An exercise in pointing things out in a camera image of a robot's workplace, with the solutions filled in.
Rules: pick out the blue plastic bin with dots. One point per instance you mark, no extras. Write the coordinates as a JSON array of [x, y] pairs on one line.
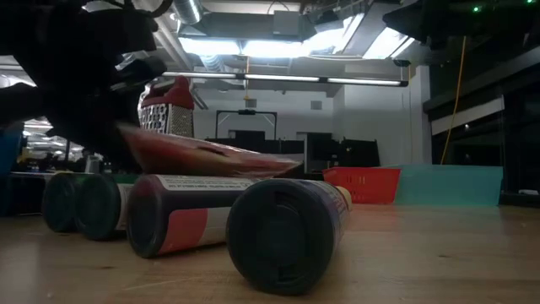
[[9, 156]]

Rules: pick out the red snack packet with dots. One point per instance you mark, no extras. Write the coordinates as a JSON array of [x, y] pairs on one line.
[[202, 156]]

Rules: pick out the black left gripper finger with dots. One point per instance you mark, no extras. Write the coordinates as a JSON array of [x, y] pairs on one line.
[[88, 122], [141, 69]]

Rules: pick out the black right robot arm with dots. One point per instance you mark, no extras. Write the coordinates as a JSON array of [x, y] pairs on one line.
[[464, 19]]

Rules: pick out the purple food colouring bottle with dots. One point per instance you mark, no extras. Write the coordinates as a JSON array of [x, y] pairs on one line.
[[278, 236]]

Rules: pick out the red food colouring bottle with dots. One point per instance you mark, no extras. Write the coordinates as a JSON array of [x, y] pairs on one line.
[[181, 224]]

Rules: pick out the black partition screens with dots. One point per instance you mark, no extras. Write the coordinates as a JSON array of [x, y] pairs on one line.
[[358, 152]]

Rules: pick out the black station frame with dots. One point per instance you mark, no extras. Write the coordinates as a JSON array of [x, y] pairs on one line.
[[246, 112]]

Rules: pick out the silver ventilation duct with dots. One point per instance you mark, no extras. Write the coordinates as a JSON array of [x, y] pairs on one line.
[[187, 10]]

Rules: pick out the teal plastic bin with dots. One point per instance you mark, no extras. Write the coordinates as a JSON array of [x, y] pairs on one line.
[[451, 186]]

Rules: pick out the red plastic basket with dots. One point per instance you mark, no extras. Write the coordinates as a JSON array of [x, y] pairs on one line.
[[363, 186]]

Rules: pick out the long ceiling light bar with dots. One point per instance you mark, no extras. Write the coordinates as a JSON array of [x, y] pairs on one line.
[[282, 78]]

